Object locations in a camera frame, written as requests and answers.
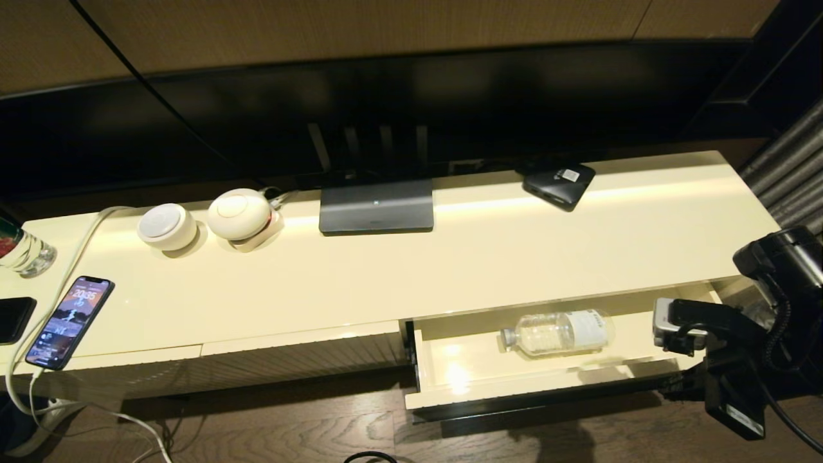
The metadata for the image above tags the dark navy trouser leg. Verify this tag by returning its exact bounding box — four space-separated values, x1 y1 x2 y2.
0 394 39 451

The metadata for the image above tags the white dome shaped device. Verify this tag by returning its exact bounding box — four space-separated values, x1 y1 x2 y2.
207 188 273 243

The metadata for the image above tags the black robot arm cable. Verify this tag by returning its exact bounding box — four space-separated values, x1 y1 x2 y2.
755 376 823 454

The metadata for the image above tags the grey router with antennas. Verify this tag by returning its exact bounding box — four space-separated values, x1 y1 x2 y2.
307 122 435 235

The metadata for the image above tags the dark blue smartphone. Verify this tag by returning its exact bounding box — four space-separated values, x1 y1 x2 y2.
25 276 116 371

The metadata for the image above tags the small white round speaker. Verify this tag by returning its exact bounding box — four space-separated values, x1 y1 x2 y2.
138 204 198 251

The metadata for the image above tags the glass bottle with red label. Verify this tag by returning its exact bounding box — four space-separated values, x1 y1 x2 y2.
0 217 57 278

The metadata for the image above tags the wide cream drawer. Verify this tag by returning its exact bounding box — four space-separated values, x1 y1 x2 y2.
405 283 724 422

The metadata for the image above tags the thin white phone cable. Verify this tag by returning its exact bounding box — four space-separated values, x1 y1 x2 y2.
26 367 174 463

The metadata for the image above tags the black box with white sticker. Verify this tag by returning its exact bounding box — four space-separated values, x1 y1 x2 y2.
523 162 597 212

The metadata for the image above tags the white dock under dome device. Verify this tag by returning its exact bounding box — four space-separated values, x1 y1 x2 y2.
230 210 285 253

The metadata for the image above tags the thin black wall cable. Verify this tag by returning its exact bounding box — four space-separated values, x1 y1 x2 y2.
69 0 264 185

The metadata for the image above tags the black smartphone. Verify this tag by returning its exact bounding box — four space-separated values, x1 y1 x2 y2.
0 297 37 346

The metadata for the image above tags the cream white low cabinet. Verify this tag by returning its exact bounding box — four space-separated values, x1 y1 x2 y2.
0 151 782 412

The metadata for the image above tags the clear plastic water bottle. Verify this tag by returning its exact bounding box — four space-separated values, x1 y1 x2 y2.
500 309 613 358

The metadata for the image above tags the grey cable bundle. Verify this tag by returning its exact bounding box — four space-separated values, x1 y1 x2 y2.
260 185 303 208

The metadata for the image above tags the thick white power cable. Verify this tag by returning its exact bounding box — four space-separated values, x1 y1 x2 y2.
4 206 174 463

